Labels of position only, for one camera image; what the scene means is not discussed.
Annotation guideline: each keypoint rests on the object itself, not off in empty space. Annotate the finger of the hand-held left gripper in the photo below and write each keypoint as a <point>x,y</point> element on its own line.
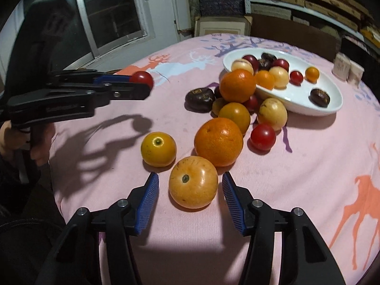
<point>130,92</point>
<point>112,79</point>

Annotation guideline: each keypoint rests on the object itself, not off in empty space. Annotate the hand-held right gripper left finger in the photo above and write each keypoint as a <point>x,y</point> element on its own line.
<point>147,204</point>

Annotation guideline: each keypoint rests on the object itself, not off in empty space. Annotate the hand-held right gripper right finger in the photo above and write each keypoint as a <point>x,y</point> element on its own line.
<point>234,204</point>

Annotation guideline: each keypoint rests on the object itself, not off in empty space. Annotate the large yellow tomato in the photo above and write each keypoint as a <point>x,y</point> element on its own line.
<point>193,181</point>

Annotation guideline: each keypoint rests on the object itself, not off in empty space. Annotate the small orange tomato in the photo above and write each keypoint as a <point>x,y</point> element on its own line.
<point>158,149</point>
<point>264,79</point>
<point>234,117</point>
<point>312,74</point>

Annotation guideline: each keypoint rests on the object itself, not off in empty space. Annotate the large orange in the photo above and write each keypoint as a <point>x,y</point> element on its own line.
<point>218,141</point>
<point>237,85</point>

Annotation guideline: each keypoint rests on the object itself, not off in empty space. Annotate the dark brown mangosteen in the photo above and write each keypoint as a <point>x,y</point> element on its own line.
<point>200,99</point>
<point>320,97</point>

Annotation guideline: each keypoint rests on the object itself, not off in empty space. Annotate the dark purple fruit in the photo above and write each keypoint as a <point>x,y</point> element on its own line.
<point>263,64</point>
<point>268,56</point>
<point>217,91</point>

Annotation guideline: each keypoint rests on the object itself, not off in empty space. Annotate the small yellow tomato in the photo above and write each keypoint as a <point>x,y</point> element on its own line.
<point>216,107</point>

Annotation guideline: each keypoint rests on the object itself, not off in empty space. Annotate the dark red plum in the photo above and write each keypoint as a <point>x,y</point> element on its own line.
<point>253,104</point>

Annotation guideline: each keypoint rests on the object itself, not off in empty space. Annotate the pale striped yellow fruit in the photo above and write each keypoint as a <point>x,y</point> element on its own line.
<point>242,66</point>

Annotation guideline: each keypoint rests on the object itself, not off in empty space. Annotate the purple plum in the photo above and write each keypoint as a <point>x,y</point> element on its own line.
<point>280,64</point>
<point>251,60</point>

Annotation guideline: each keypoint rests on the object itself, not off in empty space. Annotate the white oval plate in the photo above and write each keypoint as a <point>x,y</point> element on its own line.
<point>297,95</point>

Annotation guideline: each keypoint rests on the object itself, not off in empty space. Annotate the person's left forearm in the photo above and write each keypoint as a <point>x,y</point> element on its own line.
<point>17,228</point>

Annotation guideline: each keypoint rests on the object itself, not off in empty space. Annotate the person's left hand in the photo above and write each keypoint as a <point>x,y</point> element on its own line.
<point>10,139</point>

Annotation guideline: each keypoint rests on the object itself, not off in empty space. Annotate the sliding glass window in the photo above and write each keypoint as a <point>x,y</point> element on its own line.
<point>112,9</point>

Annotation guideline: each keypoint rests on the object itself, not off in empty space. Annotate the pink deer print tablecloth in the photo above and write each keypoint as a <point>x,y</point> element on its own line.
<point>311,160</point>

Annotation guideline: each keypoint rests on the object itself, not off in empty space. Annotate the white leaning board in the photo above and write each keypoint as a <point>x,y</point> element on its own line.
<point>178,3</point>

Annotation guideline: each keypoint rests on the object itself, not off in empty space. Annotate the brown board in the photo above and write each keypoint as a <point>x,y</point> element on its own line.
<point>291,32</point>

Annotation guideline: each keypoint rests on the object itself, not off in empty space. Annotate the beverage can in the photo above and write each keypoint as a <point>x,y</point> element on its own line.
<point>341,66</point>

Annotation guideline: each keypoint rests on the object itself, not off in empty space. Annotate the paper cup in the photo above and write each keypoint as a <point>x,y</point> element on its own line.
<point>355,72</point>

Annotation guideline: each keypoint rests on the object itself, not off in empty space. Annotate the black panel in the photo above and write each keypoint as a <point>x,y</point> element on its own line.
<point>356,47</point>

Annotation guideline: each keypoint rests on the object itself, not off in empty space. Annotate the stack of tan woven boxes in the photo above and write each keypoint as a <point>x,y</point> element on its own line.
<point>326,6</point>

